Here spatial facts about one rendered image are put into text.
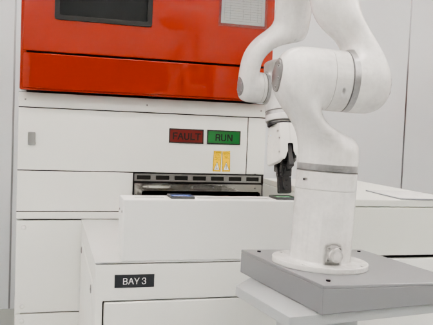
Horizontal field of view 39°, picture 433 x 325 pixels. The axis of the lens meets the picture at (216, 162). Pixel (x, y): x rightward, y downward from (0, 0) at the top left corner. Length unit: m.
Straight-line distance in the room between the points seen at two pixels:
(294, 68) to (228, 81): 0.88
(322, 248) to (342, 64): 0.35
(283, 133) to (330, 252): 0.41
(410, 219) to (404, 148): 2.49
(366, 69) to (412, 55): 2.96
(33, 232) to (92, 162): 0.29
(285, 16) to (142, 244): 0.63
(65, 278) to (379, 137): 2.52
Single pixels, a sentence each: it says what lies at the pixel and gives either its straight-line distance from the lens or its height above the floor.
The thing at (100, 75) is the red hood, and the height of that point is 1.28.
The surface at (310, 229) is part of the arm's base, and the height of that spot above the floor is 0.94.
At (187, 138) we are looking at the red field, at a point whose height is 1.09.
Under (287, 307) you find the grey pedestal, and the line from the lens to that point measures 1.09.
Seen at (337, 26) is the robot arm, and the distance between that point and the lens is 1.25.
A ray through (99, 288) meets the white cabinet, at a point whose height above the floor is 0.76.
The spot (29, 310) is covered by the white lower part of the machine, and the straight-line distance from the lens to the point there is 2.07.
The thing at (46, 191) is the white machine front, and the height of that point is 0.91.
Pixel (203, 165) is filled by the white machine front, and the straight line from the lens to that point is 2.05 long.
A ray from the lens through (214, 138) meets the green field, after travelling 2.05.
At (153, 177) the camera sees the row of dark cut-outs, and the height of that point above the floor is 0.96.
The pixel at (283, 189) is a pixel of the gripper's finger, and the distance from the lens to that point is 1.50.
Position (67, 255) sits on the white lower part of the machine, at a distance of 2.03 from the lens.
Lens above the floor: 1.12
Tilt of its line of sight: 3 degrees down
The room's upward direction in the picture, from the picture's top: 2 degrees clockwise
